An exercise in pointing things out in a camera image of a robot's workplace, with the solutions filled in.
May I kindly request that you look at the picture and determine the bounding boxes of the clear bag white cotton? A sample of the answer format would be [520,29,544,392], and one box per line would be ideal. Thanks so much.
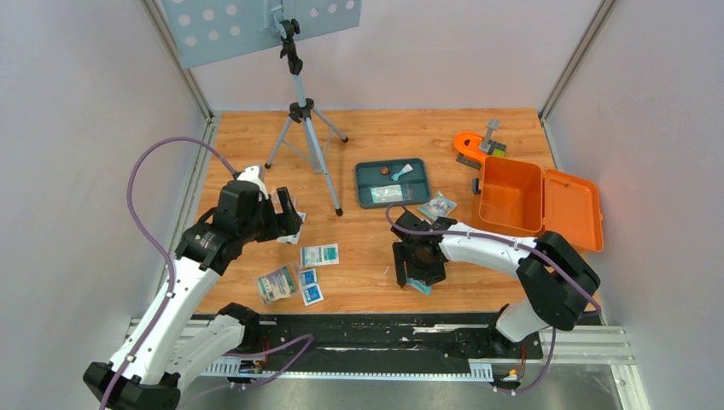
[267,187,281,210]

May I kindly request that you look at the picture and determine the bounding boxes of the white teal dressing packet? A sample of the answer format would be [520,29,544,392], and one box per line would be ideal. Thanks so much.
[277,211,307,245]

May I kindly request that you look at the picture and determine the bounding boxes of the teal header tape bag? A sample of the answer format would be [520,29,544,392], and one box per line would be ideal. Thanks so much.
[418,191,457,221]

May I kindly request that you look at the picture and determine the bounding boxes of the blue alcohol pad pair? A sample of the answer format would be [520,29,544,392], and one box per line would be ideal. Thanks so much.
[299,268,324,306]

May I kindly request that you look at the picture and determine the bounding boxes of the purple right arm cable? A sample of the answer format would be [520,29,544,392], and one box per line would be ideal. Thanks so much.
[385,204,604,395]

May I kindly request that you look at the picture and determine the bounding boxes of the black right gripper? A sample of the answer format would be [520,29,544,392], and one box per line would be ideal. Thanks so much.
[394,243,445,289]

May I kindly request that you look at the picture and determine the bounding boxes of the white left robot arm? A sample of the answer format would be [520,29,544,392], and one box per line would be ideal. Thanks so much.
[83,180,301,409]

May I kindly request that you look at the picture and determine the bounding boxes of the orange ring toy stand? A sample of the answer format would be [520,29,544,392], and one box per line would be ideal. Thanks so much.
[453,119,507,169]

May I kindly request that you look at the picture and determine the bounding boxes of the orange medicine box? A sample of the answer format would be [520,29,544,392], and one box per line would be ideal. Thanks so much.
[468,156,604,253]

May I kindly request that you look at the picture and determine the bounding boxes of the clear bag teal gauze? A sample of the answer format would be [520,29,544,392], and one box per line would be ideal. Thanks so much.
[370,184,413,204]

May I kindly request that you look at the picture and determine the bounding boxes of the teal sachet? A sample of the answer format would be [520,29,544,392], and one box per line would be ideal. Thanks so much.
[391,163,413,181]
[406,278,432,296]

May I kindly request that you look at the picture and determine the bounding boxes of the grey tripod stand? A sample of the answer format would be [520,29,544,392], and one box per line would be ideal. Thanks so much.
[264,17,349,216]

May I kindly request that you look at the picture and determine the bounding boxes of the perforated grey panel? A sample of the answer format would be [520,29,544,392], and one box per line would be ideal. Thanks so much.
[161,0,363,68]

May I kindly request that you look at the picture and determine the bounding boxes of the teal divided tray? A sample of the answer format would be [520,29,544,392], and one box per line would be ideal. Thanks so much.
[353,158,432,209]

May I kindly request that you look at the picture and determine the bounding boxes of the white teal gauze packet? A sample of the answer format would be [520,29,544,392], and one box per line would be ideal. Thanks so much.
[301,243,340,267]

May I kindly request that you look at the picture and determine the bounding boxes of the clear bag bandage pack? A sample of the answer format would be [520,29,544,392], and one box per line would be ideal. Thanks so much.
[254,261,301,304]

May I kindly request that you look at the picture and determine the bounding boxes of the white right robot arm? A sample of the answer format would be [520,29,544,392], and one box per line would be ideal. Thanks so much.
[389,210,601,357]

